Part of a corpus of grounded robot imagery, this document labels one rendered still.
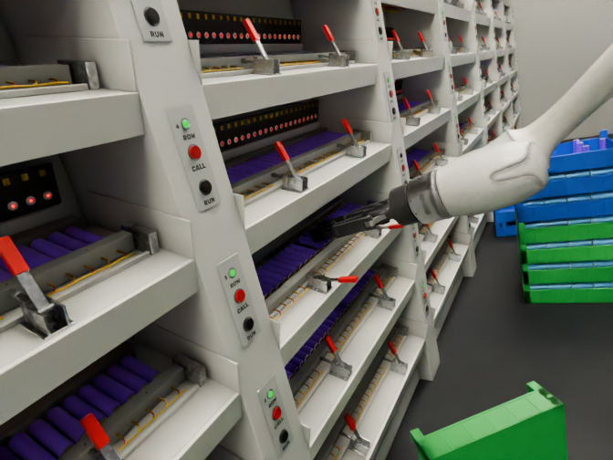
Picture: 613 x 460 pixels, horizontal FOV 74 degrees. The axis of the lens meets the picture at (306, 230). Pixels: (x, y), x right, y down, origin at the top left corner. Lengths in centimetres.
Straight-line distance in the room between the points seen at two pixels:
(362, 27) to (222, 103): 58
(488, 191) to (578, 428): 74
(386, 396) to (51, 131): 92
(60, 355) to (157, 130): 24
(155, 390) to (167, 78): 38
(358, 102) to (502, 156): 50
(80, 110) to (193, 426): 37
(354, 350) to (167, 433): 48
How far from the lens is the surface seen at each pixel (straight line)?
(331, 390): 84
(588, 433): 126
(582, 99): 81
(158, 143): 48
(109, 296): 46
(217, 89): 57
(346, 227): 79
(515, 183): 69
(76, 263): 50
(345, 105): 111
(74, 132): 45
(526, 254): 165
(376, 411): 107
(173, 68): 53
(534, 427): 100
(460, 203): 71
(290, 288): 73
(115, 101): 47
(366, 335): 97
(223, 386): 60
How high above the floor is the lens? 87
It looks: 16 degrees down
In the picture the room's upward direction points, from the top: 14 degrees counter-clockwise
